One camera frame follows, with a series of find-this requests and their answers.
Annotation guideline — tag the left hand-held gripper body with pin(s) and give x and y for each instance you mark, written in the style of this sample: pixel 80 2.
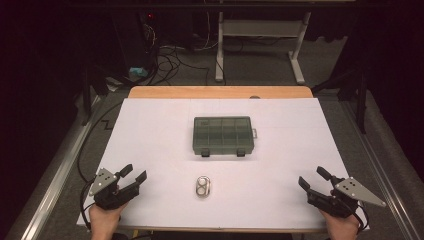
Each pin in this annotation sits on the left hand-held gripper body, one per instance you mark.
pixel 108 195

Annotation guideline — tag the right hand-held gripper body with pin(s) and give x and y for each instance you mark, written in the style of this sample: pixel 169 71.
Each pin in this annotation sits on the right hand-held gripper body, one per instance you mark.
pixel 343 201

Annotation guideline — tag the small silver metal buckle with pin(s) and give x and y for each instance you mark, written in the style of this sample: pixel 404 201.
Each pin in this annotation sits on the small silver metal buckle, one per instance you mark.
pixel 202 186

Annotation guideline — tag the green translucent compartment box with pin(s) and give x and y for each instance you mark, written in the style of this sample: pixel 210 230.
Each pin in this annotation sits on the green translucent compartment box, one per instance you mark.
pixel 223 135

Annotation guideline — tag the person's left hand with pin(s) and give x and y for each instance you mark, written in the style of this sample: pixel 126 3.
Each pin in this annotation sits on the person's left hand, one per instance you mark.
pixel 103 220

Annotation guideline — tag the person's right hand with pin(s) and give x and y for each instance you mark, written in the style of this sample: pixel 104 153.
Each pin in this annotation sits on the person's right hand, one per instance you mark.
pixel 341 228

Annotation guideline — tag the white sheet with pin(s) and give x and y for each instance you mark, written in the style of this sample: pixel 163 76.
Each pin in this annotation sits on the white sheet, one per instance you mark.
pixel 266 186

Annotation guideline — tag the black stand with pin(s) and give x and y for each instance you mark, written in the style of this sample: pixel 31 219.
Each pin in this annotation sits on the black stand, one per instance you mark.
pixel 87 96
pixel 361 100

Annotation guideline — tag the wooden table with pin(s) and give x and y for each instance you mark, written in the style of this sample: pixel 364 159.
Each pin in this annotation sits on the wooden table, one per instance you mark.
pixel 186 92

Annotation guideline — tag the teal object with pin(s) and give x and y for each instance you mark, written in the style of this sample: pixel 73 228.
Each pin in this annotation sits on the teal object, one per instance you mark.
pixel 138 71

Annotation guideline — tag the black computer tower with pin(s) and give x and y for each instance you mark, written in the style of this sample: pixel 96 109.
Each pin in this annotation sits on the black computer tower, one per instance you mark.
pixel 140 36

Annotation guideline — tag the aluminium rail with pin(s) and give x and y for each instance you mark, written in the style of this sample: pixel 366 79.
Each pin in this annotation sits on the aluminium rail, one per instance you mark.
pixel 386 186
pixel 50 196

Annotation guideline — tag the white metal table frame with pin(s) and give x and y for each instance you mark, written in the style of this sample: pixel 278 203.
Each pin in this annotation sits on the white metal table frame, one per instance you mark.
pixel 263 28

